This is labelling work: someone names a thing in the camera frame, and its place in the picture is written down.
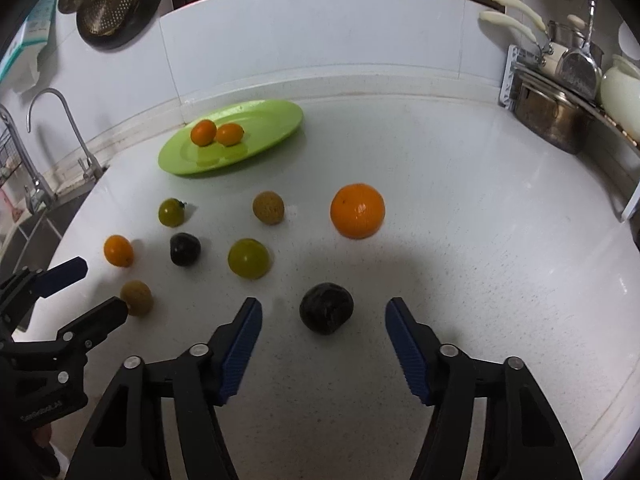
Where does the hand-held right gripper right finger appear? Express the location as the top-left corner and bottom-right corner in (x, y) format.
(385, 297), (583, 480)

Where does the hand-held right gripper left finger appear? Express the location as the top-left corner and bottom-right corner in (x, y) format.
(65, 297), (263, 480)

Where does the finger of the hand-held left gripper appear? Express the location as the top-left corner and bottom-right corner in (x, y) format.
(56, 296), (129, 357)
(0, 256), (89, 332)

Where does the brown speckled round fruit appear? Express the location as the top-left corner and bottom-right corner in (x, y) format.
(120, 280), (154, 317)
(252, 190), (286, 226)

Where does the small orange kumquat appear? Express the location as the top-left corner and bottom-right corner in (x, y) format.
(190, 119), (218, 147)
(103, 234), (135, 268)
(215, 123), (245, 147)

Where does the large green tomato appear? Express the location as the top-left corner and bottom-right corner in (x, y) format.
(227, 238), (271, 280)

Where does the large dark plum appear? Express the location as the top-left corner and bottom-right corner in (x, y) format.
(299, 282), (355, 335)

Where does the small dark plum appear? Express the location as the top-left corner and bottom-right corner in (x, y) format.
(169, 232), (202, 267)

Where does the small green tomato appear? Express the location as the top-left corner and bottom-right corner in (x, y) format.
(158, 198), (187, 226)

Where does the large orange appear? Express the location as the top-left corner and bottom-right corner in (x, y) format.
(329, 183), (386, 240)

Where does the green plate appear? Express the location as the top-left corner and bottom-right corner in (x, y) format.
(158, 99), (305, 177)

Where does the person's left hand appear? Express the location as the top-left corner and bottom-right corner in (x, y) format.
(31, 422), (55, 448)

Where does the kitchen sink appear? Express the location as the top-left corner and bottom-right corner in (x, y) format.
(0, 180), (98, 266)

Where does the steel sink faucet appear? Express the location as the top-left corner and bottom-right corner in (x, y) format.
(0, 105), (57, 214)

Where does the gooseneck steel faucet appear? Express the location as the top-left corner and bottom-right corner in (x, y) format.
(27, 88), (106, 184)

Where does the teal and white tissue packet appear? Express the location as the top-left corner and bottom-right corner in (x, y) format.
(0, 0), (53, 92)

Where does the black frying pan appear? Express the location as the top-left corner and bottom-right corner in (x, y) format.
(75, 0), (167, 52)

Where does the steel pot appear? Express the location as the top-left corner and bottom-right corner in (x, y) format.
(514, 72), (596, 155)

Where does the brass mesh strainer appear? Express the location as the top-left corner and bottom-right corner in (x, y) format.
(82, 0), (140, 37)

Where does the white dish rack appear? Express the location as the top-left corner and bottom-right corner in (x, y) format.
(500, 45), (640, 223)

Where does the white mug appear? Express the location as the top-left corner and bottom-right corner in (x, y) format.
(541, 42), (569, 81)

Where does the white ceramic bowl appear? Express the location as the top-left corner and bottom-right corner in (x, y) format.
(600, 55), (640, 143)

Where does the wire sink basket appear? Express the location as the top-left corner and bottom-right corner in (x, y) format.
(0, 125), (23, 187)

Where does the metal utensil handle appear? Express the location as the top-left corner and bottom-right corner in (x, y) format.
(587, 0), (599, 52)

